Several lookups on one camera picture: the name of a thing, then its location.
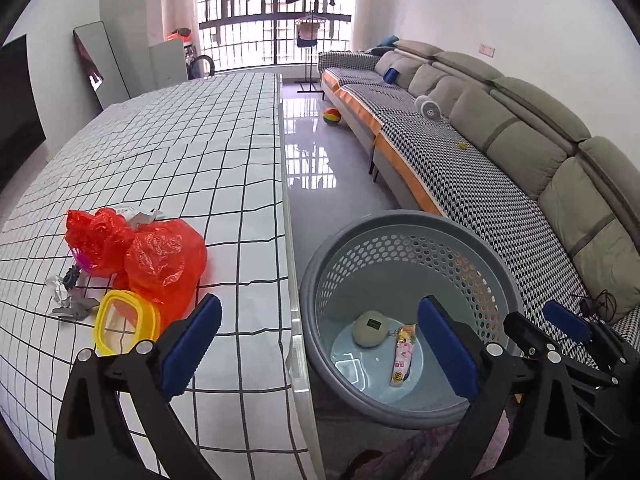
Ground grey perforated trash basket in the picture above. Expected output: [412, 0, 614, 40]
[299, 209, 523, 429]

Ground beige fluffy round pouch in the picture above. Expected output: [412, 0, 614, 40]
[352, 310, 390, 348]

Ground pink snack packet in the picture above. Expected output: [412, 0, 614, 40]
[390, 324, 416, 387]

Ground white grid tablecloth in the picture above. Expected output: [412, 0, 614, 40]
[1, 73, 316, 479]

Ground colourful ball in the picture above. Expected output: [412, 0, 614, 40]
[322, 107, 342, 126]

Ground grey cabinet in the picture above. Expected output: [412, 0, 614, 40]
[149, 38, 188, 89]

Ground grey toy shark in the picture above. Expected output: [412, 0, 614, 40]
[51, 264, 100, 321]

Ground red plastic bag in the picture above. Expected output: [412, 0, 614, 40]
[65, 208, 207, 328]

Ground blue cushion roll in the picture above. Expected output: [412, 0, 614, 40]
[383, 67, 400, 84]

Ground clothes rack stand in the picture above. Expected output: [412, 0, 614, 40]
[295, 13, 323, 94]

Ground light blue wipes packet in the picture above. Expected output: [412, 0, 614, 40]
[115, 206, 165, 230]

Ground yellow square lid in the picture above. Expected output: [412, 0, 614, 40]
[93, 289, 160, 356]

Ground black television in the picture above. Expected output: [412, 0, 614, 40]
[0, 35, 46, 188]

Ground houndstooth sofa cover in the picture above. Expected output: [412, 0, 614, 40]
[318, 51, 639, 346]

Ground grey sofa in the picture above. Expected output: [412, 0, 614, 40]
[381, 40, 639, 323]

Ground leaning floor mirror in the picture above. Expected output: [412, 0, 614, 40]
[73, 21, 130, 110]

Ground white small fan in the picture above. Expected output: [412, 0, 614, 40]
[414, 96, 442, 122]

